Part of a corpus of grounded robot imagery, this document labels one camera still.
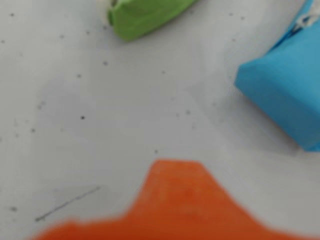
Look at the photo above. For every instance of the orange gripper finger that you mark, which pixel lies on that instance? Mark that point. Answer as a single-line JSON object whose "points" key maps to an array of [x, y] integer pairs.
{"points": [[240, 222], [162, 212]]}

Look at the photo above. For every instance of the blue paper rubbish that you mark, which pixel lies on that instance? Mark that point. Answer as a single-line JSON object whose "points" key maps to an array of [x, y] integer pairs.
{"points": [[280, 92]]}

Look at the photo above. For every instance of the green paper rubbish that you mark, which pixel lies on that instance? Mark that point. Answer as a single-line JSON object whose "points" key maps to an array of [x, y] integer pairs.
{"points": [[145, 17]]}

